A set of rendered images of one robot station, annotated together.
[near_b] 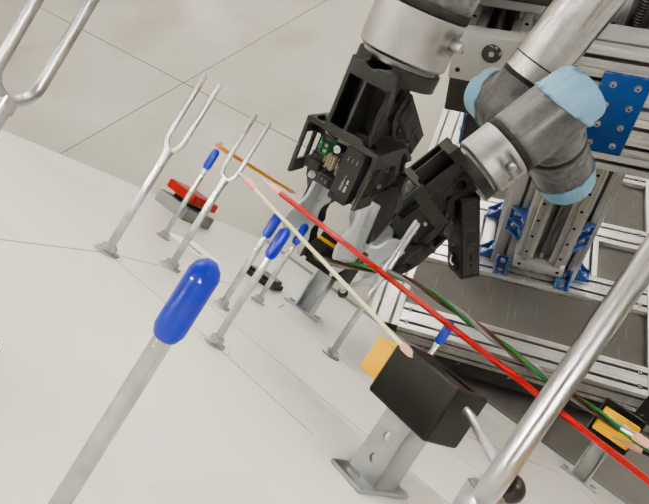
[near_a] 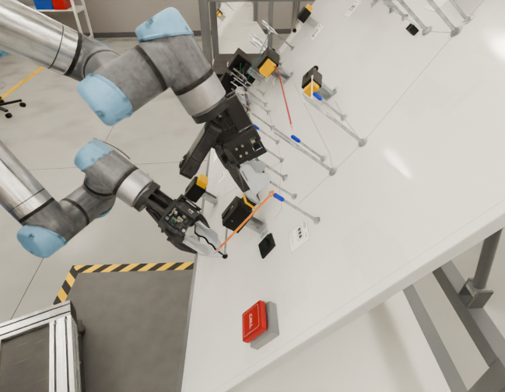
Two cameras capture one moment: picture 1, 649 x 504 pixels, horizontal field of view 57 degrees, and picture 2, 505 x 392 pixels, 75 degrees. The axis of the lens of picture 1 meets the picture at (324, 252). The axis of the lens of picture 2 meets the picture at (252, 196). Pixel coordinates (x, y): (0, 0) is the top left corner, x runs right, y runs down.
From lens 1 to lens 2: 86 cm
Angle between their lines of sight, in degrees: 85
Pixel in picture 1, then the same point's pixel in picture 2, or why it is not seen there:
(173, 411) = (372, 68)
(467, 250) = not seen: hidden behind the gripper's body
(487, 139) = (139, 176)
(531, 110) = (118, 159)
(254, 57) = not seen: outside the picture
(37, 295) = (395, 77)
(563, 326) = (29, 377)
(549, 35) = (25, 176)
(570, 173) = not seen: hidden behind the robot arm
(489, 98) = (60, 223)
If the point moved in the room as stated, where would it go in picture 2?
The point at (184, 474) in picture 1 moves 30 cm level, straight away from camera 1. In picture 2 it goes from (376, 52) to (388, 109)
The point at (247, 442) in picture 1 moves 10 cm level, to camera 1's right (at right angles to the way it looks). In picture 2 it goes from (357, 76) to (318, 67)
